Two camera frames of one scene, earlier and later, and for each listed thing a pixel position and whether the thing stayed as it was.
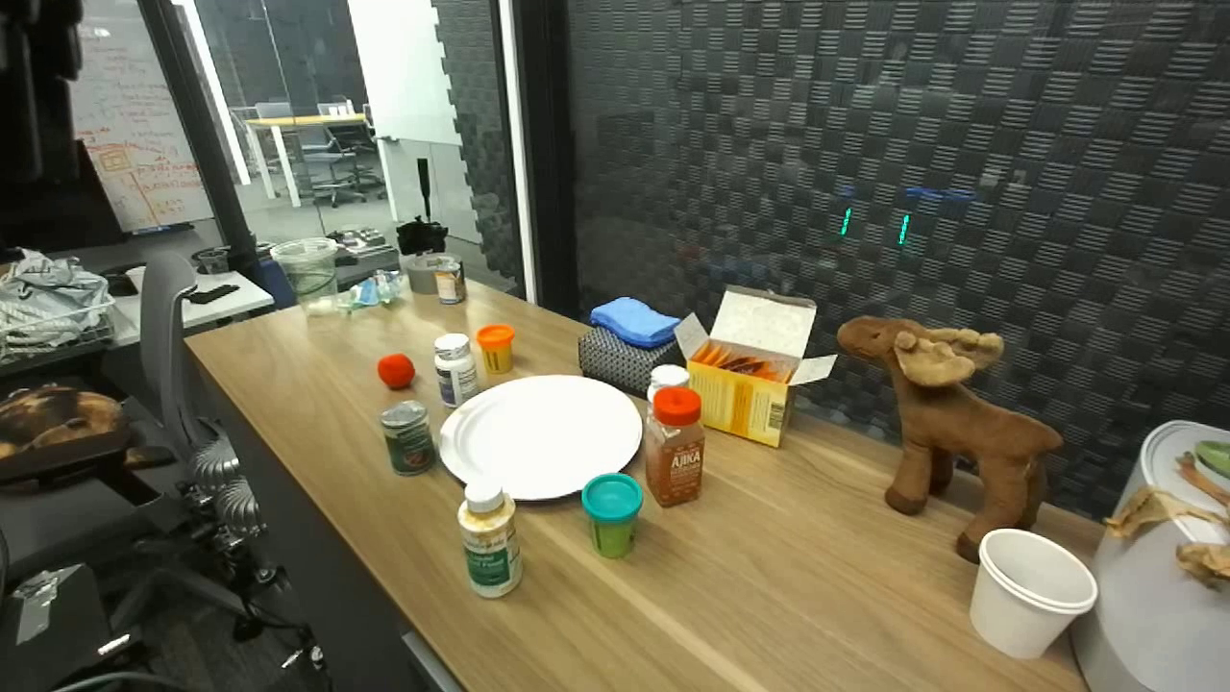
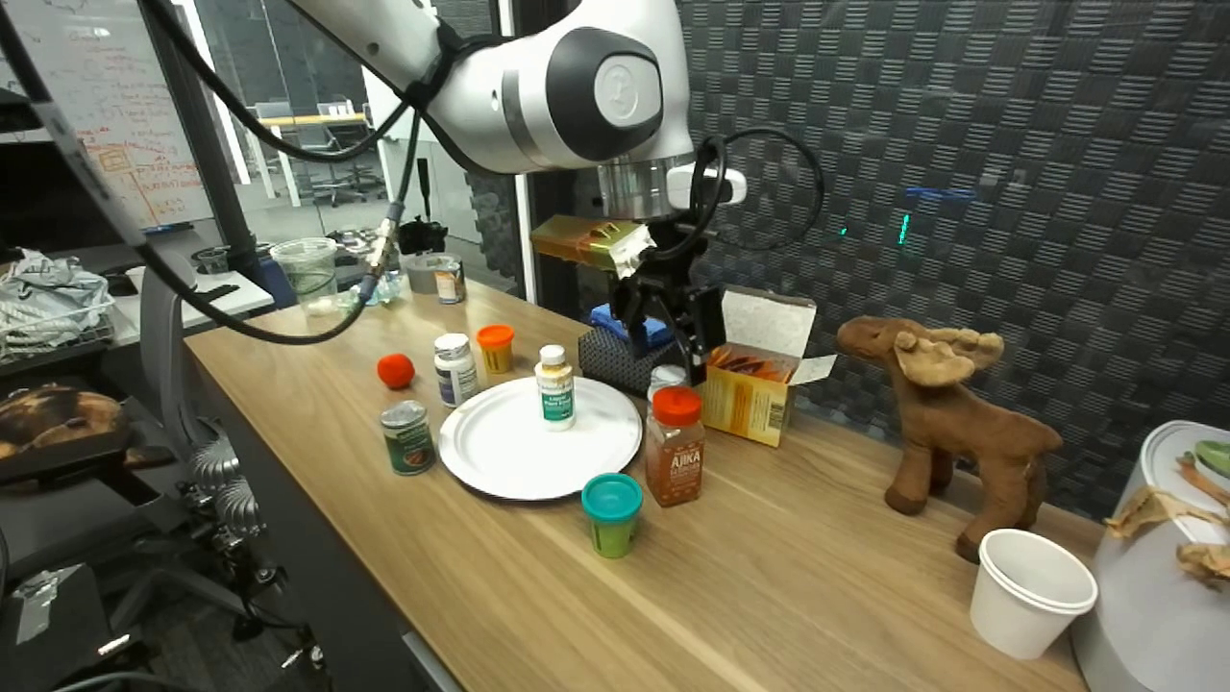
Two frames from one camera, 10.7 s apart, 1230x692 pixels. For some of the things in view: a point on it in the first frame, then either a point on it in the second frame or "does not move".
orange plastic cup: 496,346 does not move
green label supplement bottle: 490,552 -> 554,387
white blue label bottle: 453,365 does not move
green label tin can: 411,440 does not move
